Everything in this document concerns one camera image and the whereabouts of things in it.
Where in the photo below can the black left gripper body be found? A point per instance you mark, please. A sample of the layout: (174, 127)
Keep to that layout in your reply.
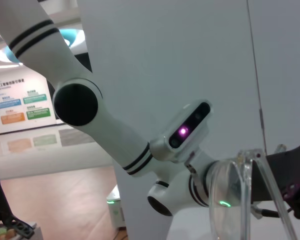
(297, 170)

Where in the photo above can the clear white glasses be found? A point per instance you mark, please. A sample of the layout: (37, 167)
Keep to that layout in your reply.
(245, 190)

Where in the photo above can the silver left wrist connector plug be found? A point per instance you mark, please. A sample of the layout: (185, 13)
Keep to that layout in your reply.
(280, 148)

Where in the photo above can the white device with green light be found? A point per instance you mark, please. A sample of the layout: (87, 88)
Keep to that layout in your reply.
(115, 212)

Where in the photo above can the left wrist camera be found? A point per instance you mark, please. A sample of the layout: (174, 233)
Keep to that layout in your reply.
(187, 130)

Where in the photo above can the wall poster with coloured boxes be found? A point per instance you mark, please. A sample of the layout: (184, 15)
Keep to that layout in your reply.
(15, 105)

